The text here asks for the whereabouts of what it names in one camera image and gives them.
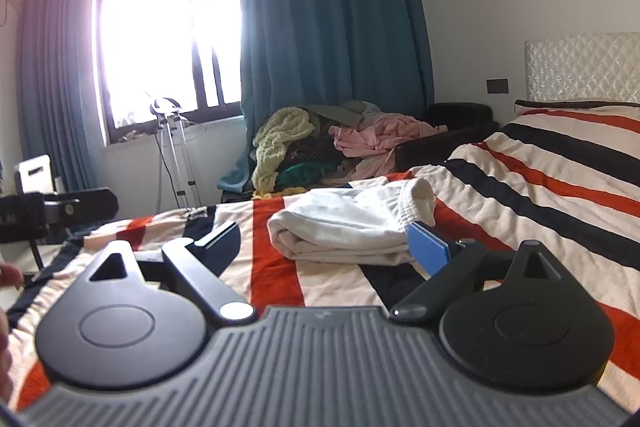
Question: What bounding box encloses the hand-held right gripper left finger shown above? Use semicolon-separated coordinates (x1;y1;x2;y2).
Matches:
87;221;257;325

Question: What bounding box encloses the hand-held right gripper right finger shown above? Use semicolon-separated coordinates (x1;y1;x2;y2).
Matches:
389;222;563;323

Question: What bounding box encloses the white garment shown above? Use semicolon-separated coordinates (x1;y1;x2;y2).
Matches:
267;177;437;269

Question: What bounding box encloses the person's left hand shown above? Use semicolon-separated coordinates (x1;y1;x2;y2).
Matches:
0;263;24;289

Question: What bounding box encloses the white-backed chair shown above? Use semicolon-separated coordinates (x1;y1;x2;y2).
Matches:
14;154;55;196

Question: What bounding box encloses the green garment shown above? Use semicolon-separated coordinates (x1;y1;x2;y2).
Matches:
276;162;342;191

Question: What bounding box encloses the yellow-green knit blanket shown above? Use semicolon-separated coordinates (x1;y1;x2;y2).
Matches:
251;107;322;194

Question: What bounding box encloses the black sofa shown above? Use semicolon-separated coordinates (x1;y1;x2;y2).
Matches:
394;102;501;174

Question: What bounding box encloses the pink garment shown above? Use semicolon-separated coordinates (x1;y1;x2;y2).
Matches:
328;113;449;158

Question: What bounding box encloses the dark patterned garment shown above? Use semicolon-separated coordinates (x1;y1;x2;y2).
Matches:
284;136;352;168

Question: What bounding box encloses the striped blanket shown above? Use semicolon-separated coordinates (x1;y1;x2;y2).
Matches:
0;104;640;413

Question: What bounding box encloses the olive grey garment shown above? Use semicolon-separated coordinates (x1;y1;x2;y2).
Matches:
306;99;384;128

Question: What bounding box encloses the dark brown pillow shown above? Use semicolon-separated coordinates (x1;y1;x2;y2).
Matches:
514;98;640;114

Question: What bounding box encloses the window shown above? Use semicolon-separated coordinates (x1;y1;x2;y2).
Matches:
94;0;247;146

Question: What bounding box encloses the white quilted headboard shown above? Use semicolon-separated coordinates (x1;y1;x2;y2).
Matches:
523;32;640;105

